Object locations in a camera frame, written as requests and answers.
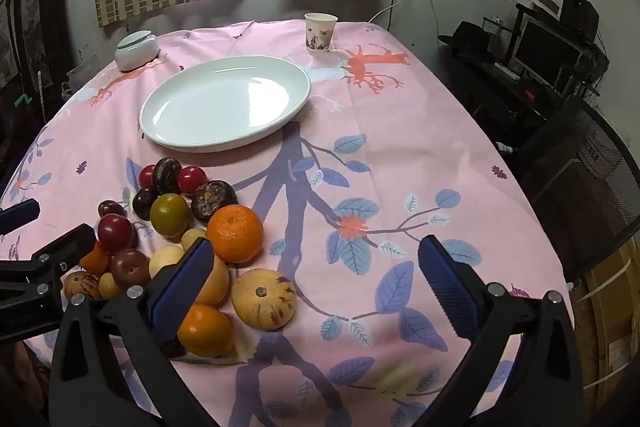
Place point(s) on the small dark red plum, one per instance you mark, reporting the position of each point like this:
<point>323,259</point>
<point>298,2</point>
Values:
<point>111,208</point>

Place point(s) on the tan orange pepino melon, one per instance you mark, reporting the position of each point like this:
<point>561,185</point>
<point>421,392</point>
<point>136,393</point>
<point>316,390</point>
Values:
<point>218,282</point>

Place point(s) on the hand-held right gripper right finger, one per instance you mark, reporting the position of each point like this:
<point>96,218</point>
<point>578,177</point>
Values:
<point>445,287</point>

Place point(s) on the brownish wrinkled passion fruit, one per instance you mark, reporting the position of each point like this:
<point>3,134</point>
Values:
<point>214,202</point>

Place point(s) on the small yellow green fruit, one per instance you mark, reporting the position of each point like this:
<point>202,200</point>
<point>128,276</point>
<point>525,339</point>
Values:
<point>191,238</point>

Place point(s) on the white lidded ceramic jar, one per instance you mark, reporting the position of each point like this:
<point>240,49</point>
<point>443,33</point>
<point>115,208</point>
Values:
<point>135,52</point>

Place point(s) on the large orange mandarin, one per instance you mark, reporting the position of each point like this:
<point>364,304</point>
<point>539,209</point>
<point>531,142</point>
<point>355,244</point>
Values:
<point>235,233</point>

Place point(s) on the computer monitor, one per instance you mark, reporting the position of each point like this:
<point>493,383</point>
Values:
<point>547,52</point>

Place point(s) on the small orange mandarin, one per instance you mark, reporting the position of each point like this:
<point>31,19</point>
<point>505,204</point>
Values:
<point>95,261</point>

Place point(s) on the pale striped pepino melon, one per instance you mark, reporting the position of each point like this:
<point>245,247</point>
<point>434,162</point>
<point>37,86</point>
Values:
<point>264,298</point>

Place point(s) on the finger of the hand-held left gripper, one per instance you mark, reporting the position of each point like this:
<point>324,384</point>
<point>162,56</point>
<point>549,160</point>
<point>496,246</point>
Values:
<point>20,214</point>
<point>65,252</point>

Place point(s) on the small striped pepino melon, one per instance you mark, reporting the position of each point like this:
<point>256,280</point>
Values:
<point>80,285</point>

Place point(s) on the printed paper cup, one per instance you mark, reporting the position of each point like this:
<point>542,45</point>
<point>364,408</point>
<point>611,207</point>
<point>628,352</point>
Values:
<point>319,34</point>

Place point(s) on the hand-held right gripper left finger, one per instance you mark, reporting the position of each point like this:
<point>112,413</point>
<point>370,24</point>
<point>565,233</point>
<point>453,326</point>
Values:
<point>182,287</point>

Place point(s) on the cardboard box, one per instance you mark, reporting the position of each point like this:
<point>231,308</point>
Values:
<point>615,307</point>

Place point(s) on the small yellow longan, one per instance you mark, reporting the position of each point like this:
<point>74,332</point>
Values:
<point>109,285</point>

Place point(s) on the black speaker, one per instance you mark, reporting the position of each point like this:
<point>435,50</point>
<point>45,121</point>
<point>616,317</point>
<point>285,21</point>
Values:
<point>580,14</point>

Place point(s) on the yellow orange round fruit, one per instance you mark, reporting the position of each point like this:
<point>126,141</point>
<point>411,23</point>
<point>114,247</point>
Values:
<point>206,329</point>

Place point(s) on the dark purple plum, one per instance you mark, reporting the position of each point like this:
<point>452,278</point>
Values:
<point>142,203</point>

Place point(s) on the white oval plate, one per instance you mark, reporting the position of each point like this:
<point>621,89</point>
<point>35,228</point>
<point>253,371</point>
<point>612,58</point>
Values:
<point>225,102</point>

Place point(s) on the dark computer desk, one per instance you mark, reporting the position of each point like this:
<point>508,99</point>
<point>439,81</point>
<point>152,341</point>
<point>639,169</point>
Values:
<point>500,87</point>

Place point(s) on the pink floral tablecloth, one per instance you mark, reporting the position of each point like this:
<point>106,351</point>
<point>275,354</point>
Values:
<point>400,157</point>

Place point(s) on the green yellow plum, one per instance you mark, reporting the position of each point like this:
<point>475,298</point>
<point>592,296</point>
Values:
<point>170,215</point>

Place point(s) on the black hat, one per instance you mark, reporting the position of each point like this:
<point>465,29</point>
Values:
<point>467,39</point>

